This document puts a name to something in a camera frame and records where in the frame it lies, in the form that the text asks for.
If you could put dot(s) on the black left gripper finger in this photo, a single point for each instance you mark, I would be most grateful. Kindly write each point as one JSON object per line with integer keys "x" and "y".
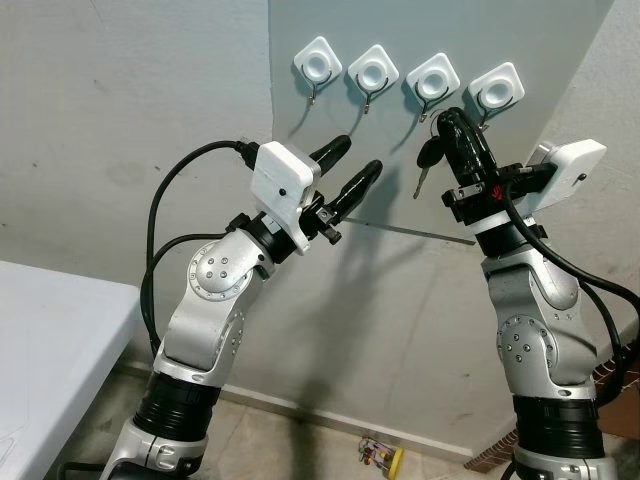
{"x": 333, "y": 152}
{"x": 358, "y": 185}

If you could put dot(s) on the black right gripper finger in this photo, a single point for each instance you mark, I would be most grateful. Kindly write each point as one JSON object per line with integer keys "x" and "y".
{"x": 475, "y": 155}
{"x": 451, "y": 140}

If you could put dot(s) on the bunch of metal keys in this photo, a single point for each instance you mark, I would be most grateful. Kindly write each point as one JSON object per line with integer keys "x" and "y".
{"x": 430, "y": 153}

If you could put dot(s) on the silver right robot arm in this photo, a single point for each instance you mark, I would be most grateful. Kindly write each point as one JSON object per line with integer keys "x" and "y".
{"x": 530, "y": 340}

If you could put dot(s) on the colourful toy with yellow wheel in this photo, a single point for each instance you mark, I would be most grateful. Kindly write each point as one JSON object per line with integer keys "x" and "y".
{"x": 385, "y": 458}

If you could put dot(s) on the white folding table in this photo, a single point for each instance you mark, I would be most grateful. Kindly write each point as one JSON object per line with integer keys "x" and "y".
{"x": 50, "y": 360}

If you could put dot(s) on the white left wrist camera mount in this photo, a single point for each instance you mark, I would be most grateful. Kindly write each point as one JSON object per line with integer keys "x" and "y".
{"x": 280, "y": 180}

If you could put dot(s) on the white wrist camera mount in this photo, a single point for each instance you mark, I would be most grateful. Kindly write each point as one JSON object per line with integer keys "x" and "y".
{"x": 280, "y": 180}
{"x": 575, "y": 165}

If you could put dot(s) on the white square wall hook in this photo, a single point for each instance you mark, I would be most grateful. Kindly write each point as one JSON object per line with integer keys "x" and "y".
{"x": 432, "y": 78}
{"x": 372, "y": 68}
{"x": 318, "y": 62}
{"x": 495, "y": 88}

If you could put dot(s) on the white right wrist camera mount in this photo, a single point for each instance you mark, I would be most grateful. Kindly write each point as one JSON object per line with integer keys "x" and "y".
{"x": 575, "y": 165}

